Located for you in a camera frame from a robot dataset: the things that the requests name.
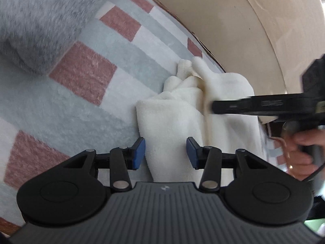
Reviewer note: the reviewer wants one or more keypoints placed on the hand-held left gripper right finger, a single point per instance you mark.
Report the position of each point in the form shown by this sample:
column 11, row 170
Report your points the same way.
column 191, row 153

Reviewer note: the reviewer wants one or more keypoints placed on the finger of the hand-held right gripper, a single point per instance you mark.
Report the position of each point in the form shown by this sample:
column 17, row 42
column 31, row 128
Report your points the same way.
column 231, row 106

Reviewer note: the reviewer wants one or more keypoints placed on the checked blanket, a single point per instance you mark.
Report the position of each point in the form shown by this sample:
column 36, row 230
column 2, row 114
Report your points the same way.
column 127, row 58

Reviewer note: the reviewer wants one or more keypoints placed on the beige bed headboard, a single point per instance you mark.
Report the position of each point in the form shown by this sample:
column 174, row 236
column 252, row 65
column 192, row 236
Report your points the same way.
column 228, row 17

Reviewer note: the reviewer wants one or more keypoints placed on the grey fluffy pillow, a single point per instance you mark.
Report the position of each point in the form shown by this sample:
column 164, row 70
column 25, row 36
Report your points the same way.
column 45, row 17

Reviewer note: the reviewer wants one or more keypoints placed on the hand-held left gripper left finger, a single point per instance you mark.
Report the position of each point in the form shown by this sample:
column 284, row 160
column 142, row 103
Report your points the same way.
column 139, row 153

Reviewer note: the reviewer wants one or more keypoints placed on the person's right hand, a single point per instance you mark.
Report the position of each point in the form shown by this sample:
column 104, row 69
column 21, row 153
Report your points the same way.
column 299, row 157

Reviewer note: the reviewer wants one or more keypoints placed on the cream fleece garment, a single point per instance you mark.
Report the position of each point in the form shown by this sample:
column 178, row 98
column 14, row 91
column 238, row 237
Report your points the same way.
column 172, row 122

